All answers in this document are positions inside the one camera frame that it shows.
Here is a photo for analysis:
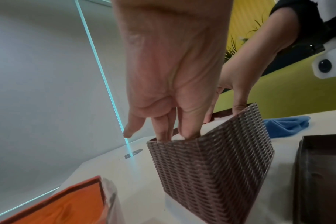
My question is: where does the person's right hand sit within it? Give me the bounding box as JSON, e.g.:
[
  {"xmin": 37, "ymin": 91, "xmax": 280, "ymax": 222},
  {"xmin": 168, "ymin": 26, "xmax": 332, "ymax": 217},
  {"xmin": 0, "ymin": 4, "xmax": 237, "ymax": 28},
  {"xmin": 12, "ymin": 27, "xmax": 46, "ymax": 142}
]
[{"xmin": 216, "ymin": 32, "xmax": 296, "ymax": 116}]

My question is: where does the person's left hand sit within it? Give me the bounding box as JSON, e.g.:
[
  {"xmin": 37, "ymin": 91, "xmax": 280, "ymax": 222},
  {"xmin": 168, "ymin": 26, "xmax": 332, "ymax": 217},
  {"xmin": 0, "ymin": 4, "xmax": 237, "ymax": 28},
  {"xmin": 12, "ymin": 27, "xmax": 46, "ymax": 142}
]
[{"xmin": 111, "ymin": 0, "xmax": 235, "ymax": 143}]

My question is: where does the brown woven basket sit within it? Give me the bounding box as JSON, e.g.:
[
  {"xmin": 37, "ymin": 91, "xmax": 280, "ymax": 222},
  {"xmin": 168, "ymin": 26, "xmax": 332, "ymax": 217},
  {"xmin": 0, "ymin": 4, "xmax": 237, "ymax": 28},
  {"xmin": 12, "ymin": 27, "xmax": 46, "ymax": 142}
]
[{"xmin": 146, "ymin": 103, "xmax": 275, "ymax": 222}]

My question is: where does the person's right forearm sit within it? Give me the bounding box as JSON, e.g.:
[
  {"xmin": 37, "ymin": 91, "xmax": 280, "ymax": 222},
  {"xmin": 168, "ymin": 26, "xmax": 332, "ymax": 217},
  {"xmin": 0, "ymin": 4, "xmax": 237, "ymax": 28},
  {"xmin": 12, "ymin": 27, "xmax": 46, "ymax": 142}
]
[{"xmin": 263, "ymin": 8, "xmax": 300, "ymax": 45}]

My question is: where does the green plant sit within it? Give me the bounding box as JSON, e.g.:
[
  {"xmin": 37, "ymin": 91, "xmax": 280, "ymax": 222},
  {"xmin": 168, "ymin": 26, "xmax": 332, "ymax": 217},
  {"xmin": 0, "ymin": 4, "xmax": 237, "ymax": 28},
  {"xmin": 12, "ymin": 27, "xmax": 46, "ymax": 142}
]
[{"xmin": 224, "ymin": 20, "xmax": 264, "ymax": 63}]

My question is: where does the blue cloth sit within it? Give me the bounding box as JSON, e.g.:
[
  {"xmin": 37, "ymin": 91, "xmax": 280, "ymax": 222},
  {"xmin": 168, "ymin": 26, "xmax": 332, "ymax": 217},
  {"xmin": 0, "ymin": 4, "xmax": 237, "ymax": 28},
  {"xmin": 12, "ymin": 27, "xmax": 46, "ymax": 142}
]
[{"xmin": 263, "ymin": 116, "xmax": 311, "ymax": 139}]

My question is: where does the dark brown tray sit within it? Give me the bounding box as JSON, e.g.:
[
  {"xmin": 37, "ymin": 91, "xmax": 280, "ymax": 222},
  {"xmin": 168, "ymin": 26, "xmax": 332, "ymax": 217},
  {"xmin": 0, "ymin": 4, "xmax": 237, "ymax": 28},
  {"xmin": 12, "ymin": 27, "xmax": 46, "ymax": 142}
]
[{"xmin": 292, "ymin": 134, "xmax": 336, "ymax": 224}]

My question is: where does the clear plastic wrap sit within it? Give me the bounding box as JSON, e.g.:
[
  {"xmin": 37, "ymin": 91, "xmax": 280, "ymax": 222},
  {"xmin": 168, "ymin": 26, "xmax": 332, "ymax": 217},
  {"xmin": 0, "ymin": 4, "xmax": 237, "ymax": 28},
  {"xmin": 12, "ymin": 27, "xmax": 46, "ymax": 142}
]
[{"xmin": 100, "ymin": 178, "xmax": 126, "ymax": 224}]

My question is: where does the orange box with brown rim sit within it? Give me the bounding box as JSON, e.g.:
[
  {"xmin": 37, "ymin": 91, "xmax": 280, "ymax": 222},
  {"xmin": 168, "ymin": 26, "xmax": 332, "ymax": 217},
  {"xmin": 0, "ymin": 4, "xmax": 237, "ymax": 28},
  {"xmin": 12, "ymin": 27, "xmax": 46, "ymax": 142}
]
[{"xmin": 0, "ymin": 175, "xmax": 107, "ymax": 224}]

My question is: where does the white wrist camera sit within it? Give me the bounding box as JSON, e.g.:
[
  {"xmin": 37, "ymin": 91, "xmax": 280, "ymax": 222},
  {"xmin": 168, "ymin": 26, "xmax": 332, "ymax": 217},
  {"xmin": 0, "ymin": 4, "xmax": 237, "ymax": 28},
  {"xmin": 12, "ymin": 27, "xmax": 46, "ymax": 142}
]
[{"xmin": 312, "ymin": 0, "xmax": 336, "ymax": 79}]

